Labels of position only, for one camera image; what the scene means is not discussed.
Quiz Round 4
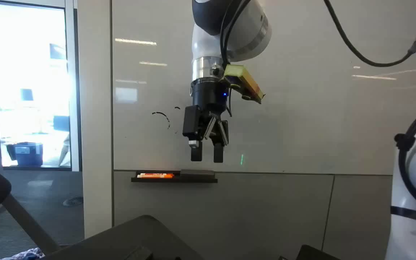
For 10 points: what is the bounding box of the white glass whiteboard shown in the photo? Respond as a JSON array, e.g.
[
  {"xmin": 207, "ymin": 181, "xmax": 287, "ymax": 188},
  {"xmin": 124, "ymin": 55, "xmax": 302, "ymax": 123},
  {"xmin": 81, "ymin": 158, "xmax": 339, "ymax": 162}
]
[{"xmin": 111, "ymin": 0, "xmax": 416, "ymax": 176}]

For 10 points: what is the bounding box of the background office chair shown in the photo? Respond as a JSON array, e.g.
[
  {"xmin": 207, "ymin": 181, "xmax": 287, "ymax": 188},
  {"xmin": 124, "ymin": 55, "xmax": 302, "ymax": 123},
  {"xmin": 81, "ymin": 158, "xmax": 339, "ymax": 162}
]
[{"xmin": 52, "ymin": 114, "xmax": 74, "ymax": 168}]

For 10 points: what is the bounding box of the yellow wrist camera mount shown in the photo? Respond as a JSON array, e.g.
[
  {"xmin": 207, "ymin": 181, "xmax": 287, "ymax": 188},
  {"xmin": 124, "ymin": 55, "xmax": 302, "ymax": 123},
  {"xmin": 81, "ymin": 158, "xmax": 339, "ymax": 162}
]
[{"xmin": 222, "ymin": 64, "xmax": 267, "ymax": 106}]

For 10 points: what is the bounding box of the black office chair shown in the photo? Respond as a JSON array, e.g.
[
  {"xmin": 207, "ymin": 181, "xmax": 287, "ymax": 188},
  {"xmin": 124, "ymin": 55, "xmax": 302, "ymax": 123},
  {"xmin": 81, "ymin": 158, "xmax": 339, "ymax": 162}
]
[{"xmin": 0, "ymin": 155, "xmax": 205, "ymax": 260}]

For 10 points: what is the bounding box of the blue storage bin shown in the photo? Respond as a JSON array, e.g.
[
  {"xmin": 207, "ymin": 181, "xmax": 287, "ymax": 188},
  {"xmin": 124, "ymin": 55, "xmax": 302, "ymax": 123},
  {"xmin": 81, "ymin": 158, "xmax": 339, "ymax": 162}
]
[{"xmin": 6, "ymin": 142, "xmax": 45, "ymax": 169}]

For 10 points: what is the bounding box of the orange marker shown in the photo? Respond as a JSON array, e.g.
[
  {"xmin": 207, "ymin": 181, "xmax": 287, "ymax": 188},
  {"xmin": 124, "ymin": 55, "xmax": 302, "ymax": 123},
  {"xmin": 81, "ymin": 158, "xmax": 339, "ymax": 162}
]
[{"xmin": 136, "ymin": 171, "xmax": 178, "ymax": 182}]

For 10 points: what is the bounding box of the black whiteboard tray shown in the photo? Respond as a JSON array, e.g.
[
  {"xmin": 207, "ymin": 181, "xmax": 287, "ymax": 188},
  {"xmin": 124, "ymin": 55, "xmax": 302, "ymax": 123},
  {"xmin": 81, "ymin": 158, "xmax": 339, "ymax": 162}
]
[{"xmin": 130, "ymin": 169, "xmax": 220, "ymax": 185}]

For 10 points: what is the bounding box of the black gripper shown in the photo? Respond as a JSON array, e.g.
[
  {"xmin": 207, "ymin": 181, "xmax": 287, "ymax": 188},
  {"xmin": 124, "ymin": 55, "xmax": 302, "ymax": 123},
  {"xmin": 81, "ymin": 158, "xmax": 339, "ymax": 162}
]
[{"xmin": 182, "ymin": 77, "xmax": 233, "ymax": 165}]

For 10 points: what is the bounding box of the dark angular object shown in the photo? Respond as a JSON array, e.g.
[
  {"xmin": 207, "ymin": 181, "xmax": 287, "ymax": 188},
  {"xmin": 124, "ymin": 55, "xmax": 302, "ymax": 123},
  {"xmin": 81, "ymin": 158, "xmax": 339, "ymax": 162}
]
[{"xmin": 277, "ymin": 243, "xmax": 341, "ymax": 260}]

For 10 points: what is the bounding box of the thick black cable bundle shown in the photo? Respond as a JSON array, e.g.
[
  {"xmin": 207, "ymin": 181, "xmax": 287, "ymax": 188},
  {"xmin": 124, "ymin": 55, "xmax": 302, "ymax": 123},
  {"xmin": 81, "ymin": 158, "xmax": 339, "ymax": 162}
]
[{"xmin": 393, "ymin": 96, "xmax": 416, "ymax": 220}]

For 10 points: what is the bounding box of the blue white patterned cloth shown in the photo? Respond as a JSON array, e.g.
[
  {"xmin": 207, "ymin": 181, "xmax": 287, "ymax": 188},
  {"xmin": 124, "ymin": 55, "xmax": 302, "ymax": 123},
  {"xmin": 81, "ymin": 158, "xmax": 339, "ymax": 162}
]
[{"xmin": 0, "ymin": 246, "xmax": 45, "ymax": 260}]

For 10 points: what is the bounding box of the round floor outlet cover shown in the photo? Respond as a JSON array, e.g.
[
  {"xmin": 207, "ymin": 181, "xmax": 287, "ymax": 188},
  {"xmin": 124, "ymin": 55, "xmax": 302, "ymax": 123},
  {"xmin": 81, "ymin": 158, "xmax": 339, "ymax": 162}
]
[{"xmin": 62, "ymin": 195, "xmax": 85, "ymax": 210}]

